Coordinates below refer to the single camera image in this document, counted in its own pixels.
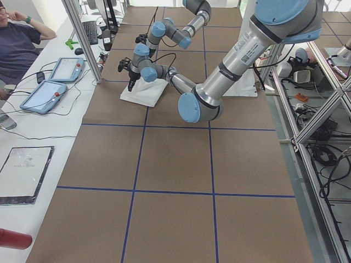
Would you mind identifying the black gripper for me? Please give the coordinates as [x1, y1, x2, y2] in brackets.
[127, 67, 140, 92]

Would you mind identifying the white printed long-sleeve shirt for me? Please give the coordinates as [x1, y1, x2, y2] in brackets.
[120, 78, 168, 107]

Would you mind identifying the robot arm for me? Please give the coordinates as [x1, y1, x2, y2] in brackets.
[118, 0, 324, 123]
[145, 0, 211, 57]

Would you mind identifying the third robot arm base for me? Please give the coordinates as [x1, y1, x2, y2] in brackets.
[324, 39, 350, 67]

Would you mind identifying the black computer mouse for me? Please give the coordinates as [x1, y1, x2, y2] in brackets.
[75, 48, 84, 55]

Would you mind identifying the far teach pendant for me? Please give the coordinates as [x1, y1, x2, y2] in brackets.
[49, 57, 84, 82]

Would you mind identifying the teach pendant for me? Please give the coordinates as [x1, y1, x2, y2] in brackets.
[49, 57, 84, 82]
[20, 80, 67, 115]

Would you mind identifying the black keyboard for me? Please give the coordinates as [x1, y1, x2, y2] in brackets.
[82, 21, 98, 45]

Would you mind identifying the green plastic tool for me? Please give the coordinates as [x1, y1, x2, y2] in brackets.
[65, 38, 78, 50]

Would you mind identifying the near teach pendant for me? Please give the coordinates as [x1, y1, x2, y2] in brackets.
[20, 80, 67, 115]

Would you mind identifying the black smartphone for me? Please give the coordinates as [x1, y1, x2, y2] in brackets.
[36, 71, 45, 84]

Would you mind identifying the seated person in navy shirt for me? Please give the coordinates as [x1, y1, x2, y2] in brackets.
[1, 4, 56, 84]

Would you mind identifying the silver foil tray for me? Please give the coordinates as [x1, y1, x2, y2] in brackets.
[1, 146, 54, 206]

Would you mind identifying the orange tool on rack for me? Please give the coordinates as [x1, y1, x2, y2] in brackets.
[295, 93, 309, 102]

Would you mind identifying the red bottle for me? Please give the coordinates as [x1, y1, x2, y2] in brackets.
[1, 228, 32, 250]

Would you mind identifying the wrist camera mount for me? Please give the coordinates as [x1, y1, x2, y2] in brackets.
[135, 34, 148, 44]
[117, 58, 132, 72]

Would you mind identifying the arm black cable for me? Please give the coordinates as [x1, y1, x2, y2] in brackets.
[153, 53, 178, 76]
[148, 7, 179, 47]

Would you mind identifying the aluminium frame post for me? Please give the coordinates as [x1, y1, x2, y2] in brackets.
[62, 0, 102, 84]

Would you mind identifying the right aluminium frame rack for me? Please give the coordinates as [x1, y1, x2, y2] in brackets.
[268, 36, 350, 262]

